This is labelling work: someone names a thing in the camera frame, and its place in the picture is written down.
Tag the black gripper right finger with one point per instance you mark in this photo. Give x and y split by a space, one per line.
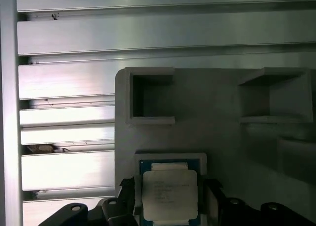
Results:
212 211

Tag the silver CPU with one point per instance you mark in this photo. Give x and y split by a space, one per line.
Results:
170 191

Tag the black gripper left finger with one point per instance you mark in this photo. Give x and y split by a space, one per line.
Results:
128 194

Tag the grey plastic parts rack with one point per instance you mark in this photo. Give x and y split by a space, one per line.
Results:
209 137

